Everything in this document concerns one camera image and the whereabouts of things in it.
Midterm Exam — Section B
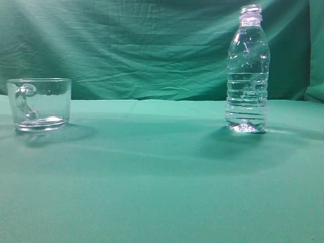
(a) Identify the clear glass cup with handle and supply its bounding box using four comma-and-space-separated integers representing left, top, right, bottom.
6, 78, 72, 132

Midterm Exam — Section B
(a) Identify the green backdrop cloth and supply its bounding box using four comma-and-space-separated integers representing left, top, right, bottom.
1, 1, 323, 102

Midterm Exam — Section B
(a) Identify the clear plastic water bottle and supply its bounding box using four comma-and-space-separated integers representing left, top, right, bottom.
225, 4, 270, 133

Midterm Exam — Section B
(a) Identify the green table cloth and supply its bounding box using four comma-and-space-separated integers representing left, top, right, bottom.
1, 96, 323, 242

